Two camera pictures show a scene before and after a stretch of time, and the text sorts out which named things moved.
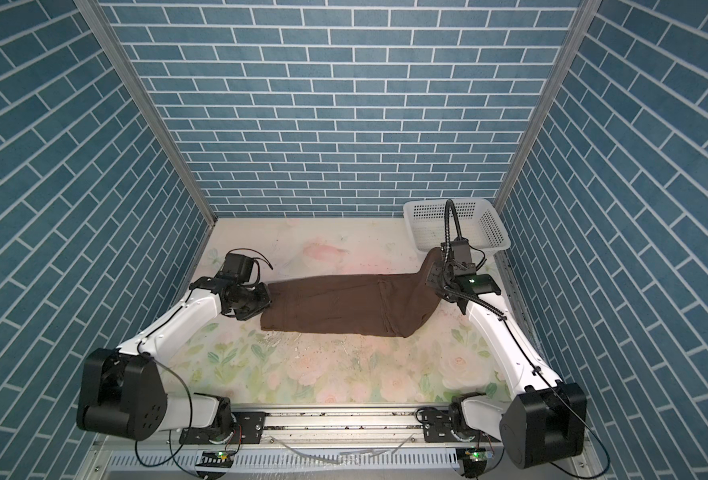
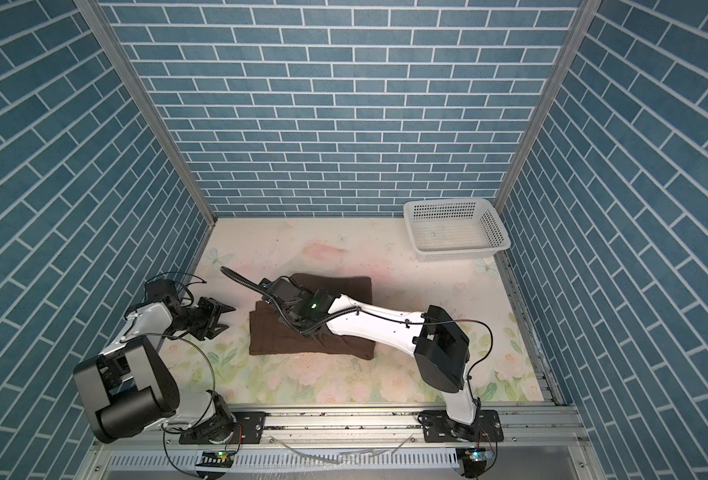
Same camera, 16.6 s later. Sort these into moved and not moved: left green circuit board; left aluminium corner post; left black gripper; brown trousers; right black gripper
Moved: right black gripper; brown trousers; left black gripper
Not moved: left aluminium corner post; left green circuit board
